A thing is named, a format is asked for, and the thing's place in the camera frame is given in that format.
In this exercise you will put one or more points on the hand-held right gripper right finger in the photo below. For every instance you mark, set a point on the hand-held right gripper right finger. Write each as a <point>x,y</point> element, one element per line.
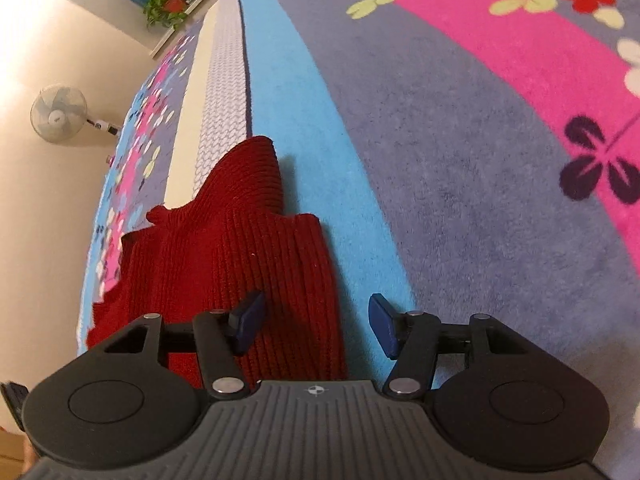
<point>382,325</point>

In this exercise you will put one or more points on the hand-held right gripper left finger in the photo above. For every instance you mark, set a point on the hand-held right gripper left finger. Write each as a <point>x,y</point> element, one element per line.
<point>250,317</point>

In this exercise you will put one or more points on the red knit sweater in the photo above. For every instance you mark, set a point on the red knit sweater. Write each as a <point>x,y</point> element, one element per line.
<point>225,240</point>

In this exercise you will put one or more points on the floral striped blanket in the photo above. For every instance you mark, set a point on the floral striped blanket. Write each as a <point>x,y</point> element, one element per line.
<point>450,185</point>

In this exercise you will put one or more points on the dark ribbed object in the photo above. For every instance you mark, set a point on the dark ribbed object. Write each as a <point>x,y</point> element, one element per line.
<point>12,402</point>

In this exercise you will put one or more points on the white standing fan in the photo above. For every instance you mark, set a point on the white standing fan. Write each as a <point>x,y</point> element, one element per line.
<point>57,115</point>

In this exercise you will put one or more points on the white window ledge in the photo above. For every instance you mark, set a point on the white window ledge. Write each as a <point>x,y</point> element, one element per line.
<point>200,10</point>

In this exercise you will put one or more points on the potted green plant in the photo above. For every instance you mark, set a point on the potted green plant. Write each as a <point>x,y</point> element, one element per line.
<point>170,2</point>

